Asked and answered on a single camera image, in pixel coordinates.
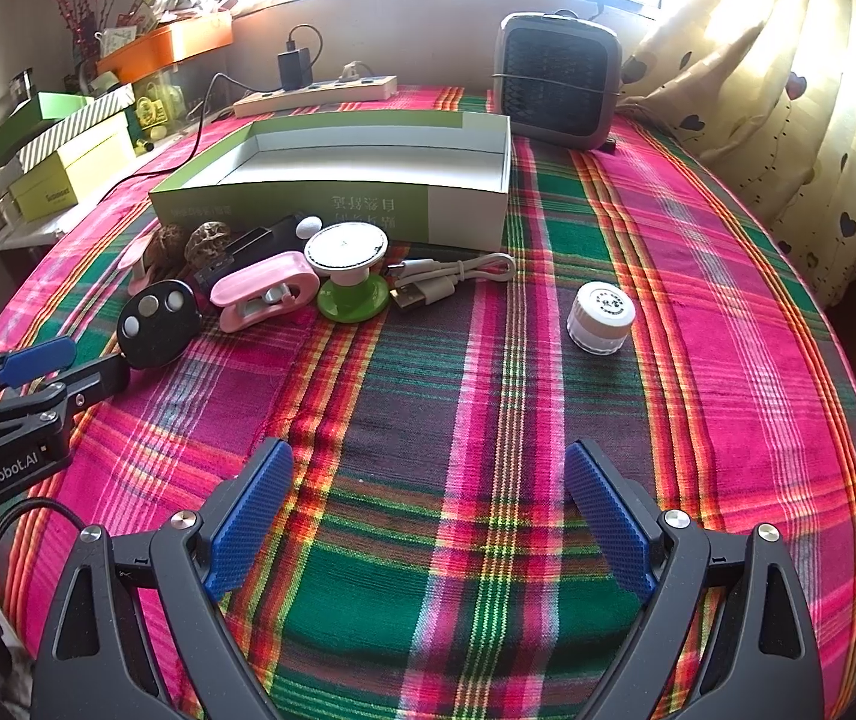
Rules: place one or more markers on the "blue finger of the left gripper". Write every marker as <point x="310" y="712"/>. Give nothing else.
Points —
<point x="62" y="398"/>
<point x="39" y="360"/>

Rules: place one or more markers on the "black rectangular device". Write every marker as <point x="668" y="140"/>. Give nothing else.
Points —
<point x="256" y="245"/>

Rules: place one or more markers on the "grey portable heater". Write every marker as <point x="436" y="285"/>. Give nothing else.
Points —
<point x="557" y="77"/>

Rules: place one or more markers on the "cream heart curtain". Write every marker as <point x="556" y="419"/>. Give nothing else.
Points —
<point x="763" y="94"/>

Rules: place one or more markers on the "green box lid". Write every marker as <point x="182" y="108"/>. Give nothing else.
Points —
<point x="34" y="117"/>

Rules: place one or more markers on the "black charger adapter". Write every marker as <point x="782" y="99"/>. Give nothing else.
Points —
<point x="295" y="68"/>

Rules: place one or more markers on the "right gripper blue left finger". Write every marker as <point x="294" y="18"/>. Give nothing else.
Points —
<point x="96" y="660"/>

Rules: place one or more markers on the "yellow green shoebox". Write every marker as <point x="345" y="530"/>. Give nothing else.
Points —
<point x="54" y="178"/>

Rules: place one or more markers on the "beige plug on strip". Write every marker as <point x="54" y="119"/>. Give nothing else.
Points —
<point x="355" y="71"/>

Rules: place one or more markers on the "green white cardboard box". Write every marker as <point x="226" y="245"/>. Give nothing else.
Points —
<point x="439" y="177"/>

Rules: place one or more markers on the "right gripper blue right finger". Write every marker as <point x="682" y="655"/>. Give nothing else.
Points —
<point x="761" y="659"/>

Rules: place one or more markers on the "beige power strip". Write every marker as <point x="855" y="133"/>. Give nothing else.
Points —
<point x="360" y="90"/>

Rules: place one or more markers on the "pink cable winder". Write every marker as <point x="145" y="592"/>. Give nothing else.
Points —
<point x="264" y="290"/>

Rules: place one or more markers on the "orange storage box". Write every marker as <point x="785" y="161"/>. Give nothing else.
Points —
<point x="168" y="45"/>

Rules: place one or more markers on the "plaid bed cloth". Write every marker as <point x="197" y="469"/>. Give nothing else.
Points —
<point x="427" y="562"/>

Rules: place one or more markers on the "brown walnut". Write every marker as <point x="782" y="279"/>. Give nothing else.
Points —
<point x="169" y="242"/>
<point x="206" y="244"/>

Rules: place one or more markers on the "black oval remote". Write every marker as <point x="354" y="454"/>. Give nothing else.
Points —
<point x="156" y="325"/>

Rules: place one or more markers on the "green white cable spool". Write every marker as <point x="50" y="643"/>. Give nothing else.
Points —
<point x="347" y="256"/>

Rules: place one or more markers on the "yellow toy figure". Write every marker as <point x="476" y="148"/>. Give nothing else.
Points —
<point x="160" y="109"/>

